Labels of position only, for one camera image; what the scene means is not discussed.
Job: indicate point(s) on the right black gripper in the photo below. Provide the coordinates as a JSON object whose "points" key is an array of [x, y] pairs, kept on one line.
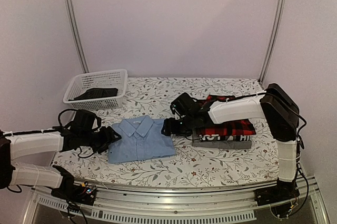
{"points": [[170, 129]]}

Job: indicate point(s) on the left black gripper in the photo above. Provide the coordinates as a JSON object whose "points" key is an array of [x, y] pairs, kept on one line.
{"points": [[108, 138]]}

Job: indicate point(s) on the light blue long sleeve shirt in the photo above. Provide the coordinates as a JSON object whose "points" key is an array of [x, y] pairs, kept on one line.
{"points": [[141, 139]]}

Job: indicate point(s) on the black shirt white letters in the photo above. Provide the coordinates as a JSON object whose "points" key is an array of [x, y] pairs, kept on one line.
{"points": [[216, 137]]}

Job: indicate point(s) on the red black plaid shirt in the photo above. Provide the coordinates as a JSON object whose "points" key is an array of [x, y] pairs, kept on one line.
{"points": [[226, 129]]}

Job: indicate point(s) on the grey shirt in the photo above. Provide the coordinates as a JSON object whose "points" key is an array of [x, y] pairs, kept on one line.
{"points": [[228, 145]]}

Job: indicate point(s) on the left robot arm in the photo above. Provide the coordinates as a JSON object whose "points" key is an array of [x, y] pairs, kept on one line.
{"points": [[85, 130]]}

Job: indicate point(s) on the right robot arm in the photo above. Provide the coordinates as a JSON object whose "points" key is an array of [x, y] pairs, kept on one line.
{"points": [[233, 114]]}

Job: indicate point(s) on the floral table mat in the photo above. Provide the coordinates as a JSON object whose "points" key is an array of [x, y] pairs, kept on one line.
{"points": [[190, 167]]}

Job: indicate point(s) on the white plastic basket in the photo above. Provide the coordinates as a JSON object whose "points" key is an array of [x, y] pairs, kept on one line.
{"points": [[110, 79]]}

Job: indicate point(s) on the dark shirt in basket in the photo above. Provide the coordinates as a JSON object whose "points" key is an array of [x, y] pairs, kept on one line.
{"points": [[97, 93]]}

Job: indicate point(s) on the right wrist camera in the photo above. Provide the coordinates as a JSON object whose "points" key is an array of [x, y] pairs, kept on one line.
{"points": [[175, 112]]}

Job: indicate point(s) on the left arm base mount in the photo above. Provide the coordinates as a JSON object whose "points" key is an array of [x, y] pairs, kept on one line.
{"points": [[83, 193]]}

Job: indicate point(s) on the aluminium front rail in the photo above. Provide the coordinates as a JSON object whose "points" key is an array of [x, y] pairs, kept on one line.
{"points": [[131, 204]]}

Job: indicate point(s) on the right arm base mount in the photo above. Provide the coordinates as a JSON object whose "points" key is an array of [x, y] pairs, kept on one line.
{"points": [[285, 194]]}

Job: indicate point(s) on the left aluminium post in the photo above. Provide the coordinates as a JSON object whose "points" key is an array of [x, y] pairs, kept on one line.
{"points": [[76, 35]]}

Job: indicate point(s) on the aluminium post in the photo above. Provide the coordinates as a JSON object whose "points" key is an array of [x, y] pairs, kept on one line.
{"points": [[272, 40], [76, 35]]}

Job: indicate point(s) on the right aluminium post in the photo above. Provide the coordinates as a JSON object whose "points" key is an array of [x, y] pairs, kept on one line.
{"points": [[272, 40]]}

